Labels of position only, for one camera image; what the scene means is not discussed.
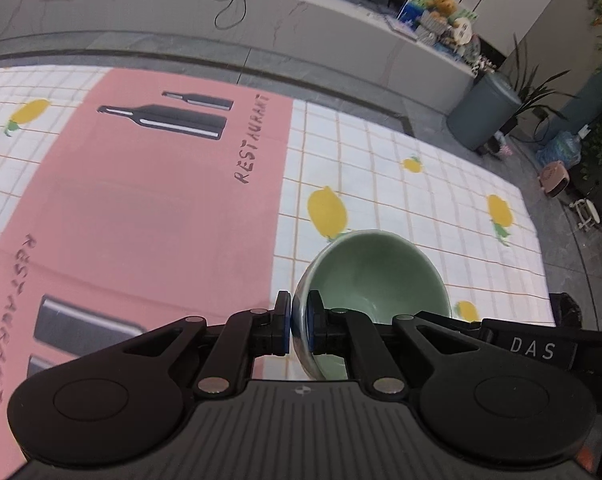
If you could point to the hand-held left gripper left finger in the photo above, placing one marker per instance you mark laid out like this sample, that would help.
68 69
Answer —
283 325

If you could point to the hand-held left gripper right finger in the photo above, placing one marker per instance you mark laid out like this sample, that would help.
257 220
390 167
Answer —
311 325

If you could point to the green ceramic bowl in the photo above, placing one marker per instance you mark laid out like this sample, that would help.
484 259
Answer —
376 270

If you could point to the small white stool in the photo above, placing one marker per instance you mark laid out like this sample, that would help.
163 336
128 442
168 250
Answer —
586 212

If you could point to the checked lemon print tablecloth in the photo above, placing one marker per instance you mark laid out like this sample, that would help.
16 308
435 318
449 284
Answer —
406 210

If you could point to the pink pet carrier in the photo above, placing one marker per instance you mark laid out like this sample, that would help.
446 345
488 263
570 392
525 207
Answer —
553 180

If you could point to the pink printed placemat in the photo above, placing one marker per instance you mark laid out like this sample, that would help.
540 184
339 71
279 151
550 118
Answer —
156 210

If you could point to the blue water jug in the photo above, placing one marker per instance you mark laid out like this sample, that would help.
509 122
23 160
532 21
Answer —
563 150

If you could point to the grey round trash bin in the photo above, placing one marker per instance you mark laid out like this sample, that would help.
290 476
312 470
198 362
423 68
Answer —
483 110

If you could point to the long-leaf potted plant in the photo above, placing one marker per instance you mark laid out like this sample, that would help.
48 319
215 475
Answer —
528 92

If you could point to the small woven basket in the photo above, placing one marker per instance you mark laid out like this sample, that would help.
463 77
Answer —
433 27

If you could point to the round white hand fan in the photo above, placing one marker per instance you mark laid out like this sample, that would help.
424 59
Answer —
463 30

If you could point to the marble tv bench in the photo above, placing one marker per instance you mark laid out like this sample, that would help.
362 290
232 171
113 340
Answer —
181 15

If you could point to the brown teddy bear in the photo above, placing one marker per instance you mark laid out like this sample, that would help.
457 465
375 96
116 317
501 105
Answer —
442 2

